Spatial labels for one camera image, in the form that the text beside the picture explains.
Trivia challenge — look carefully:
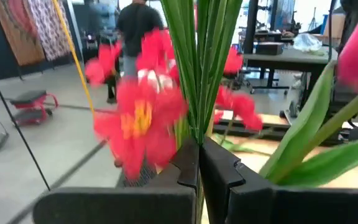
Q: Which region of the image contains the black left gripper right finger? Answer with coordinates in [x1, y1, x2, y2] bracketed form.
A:
[199, 138, 358, 224]

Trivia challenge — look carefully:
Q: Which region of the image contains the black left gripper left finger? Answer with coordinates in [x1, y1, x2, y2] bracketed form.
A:
[32, 138, 201, 224]

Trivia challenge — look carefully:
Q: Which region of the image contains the red blossom spray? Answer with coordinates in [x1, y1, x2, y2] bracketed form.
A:
[84, 0, 264, 224]

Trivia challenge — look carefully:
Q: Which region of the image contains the red tulip with green stem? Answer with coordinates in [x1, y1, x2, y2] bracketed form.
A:
[259, 0, 358, 187]

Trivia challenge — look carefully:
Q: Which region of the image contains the red black creeper stool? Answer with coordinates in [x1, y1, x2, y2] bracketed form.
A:
[9, 89, 59, 127]

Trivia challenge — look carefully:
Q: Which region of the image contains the grey work table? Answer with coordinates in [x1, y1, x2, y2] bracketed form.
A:
[242, 45, 339, 94]

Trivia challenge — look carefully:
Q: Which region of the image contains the black box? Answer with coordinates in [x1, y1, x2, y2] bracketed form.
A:
[255, 42, 285, 56]

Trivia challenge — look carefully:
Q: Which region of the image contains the clear plastic bag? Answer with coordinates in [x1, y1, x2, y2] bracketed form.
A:
[292, 32, 324, 53]

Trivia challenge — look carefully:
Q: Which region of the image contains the person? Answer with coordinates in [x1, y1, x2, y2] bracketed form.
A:
[106, 0, 165, 105]

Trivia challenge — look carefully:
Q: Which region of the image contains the brown cardboard box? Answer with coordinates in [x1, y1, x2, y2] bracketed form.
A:
[321, 12, 346, 40]

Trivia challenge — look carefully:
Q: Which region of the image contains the purple white patterned cloth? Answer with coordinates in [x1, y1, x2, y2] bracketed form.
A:
[26, 0, 74, 62]

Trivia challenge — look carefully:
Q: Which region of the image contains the orange mandala tapestry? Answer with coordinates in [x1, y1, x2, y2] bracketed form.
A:
[0, 0, 46, 67]

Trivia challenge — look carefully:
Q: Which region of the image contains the black hanging cable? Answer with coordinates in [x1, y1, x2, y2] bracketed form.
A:
[0, 70, 52, 191]

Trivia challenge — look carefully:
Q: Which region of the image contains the yellow hanging cable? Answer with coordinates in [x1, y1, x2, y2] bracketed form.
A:
[51, 0, 96, 114]

